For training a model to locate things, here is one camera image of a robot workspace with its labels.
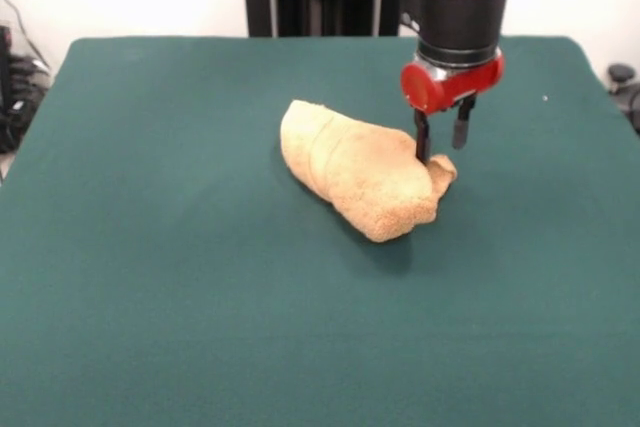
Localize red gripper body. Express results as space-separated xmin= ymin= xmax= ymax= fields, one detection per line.
xmin=399 ymin=54 xmax=506 ymax=116

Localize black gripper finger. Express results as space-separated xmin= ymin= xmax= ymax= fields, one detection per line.
xmin=451 ymin=96 xmax=477 ymax=150
xmin=412 ymin=109 xmax=432 ymax=165

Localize tan terry towel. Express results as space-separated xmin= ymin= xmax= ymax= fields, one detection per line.
xmin=278 ymin=99 xmax=459 ymax=244

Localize dark green table cloth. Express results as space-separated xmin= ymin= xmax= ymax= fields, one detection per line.
xmin=0 ymin=34 xmax=640 ymax=427

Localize pedestal leg with caster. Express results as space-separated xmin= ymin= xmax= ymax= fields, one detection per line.
xmin=0 ymin=54 xmax=52 ymax=154
xmin=606 ymin=62 xmax=640 ymax=137

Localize thin grey cable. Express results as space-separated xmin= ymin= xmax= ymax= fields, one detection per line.
xmin=0 ymin=0 xmax=52 ymax=69

